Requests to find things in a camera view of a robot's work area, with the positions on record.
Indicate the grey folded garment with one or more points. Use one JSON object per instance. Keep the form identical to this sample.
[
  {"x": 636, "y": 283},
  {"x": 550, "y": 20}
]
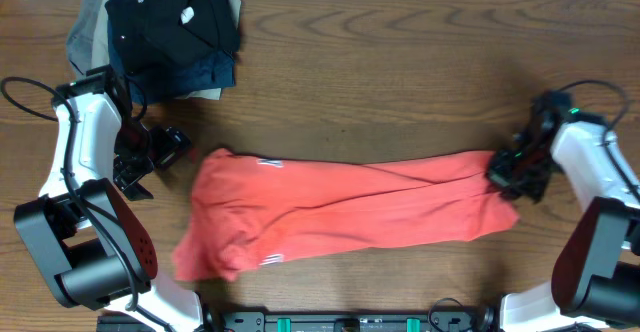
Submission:
[{"x": 79, "y": 42}]

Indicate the beige folded garment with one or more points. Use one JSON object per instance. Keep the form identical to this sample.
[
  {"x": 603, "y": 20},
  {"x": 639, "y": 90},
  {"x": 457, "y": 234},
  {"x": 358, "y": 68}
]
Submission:
[{"x": 101, "y": 47}]

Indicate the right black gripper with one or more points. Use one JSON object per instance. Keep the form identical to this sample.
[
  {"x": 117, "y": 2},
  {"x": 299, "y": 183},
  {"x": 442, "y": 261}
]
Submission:
[{"x": 497, "y": 172}]

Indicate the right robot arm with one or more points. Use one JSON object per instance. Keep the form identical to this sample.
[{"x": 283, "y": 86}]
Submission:
[{"x": 590, "y": 287}]

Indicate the red t-shirt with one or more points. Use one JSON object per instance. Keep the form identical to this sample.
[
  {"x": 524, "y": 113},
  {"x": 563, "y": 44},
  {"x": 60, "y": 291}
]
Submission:
[{"x": 249, "y": 211}]

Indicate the navy blue folded garment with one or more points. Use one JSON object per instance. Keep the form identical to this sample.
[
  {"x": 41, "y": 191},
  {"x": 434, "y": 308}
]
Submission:
[{"x": 190, "y": 77}]

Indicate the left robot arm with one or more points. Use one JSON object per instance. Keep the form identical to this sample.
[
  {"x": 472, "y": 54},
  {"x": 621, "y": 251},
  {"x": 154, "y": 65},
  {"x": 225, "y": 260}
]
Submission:
[{"x": 88, "y": 245}]

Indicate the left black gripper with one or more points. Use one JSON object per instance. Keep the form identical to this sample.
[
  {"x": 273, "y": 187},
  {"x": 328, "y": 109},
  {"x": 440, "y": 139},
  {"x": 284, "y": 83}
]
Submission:
[{"x": 173, "y": 144}]

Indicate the black folded shirt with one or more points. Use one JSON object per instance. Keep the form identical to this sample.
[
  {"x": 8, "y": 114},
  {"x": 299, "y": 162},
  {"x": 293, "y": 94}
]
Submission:
[{"x": 170, "y": 33}]

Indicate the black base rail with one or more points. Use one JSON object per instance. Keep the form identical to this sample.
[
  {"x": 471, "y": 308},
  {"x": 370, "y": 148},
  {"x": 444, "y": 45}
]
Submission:
[{"x": 439, "y": 320}]

